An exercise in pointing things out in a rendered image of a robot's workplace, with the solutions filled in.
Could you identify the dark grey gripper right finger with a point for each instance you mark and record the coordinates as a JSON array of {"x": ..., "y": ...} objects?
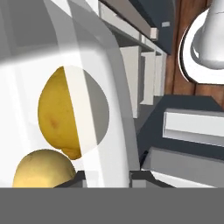
[{"x": 141, "y": 179}]

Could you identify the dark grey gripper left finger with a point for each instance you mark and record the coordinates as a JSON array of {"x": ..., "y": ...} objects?
[{"x": 76, "y": 179}]

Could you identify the pale yellow potato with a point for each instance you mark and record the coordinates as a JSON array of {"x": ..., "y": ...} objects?
[{"x": 43, "y": 170}]

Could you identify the yellow lemon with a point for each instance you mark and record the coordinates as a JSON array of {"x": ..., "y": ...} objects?
[{"x": 55, "y": 113}]

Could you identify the grey drawer front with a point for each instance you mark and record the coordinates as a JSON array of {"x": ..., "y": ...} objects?
[{"x": 186, "y": 166}]

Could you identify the white drawer front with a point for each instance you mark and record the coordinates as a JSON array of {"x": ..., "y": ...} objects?
[{"x": 192, "y": 125}]

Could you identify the white cupboard run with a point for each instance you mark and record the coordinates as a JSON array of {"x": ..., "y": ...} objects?
[{"x": 131, "y": 73}]

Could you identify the white round black-rimmed object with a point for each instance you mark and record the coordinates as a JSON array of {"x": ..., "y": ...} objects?
[{"x": 210, "y": 43}]

